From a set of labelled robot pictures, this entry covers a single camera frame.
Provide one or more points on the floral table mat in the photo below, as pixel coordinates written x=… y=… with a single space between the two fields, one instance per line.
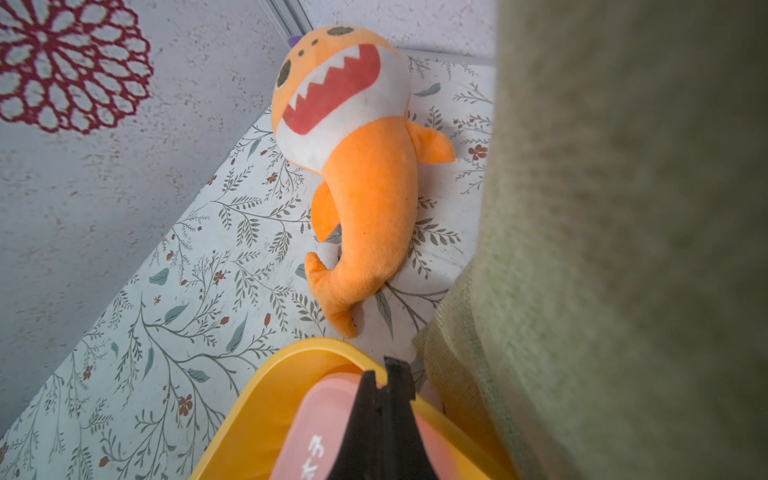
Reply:
x=145 y=390

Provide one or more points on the pink pencil case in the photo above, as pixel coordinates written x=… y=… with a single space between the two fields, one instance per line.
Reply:
x=316 y=434

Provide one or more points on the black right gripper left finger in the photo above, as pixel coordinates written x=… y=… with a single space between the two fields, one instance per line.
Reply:
x=360 y=454

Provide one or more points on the orange shark plush toy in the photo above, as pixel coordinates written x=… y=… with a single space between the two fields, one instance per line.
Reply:
x=340 y=110

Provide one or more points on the green pillow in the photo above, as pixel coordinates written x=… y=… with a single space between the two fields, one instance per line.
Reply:
x=612 y=323

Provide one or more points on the yellow storage box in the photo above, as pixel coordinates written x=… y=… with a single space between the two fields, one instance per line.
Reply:
x=249 y=442

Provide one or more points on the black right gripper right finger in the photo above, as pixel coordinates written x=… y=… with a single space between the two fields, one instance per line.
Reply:
x=403 y=453

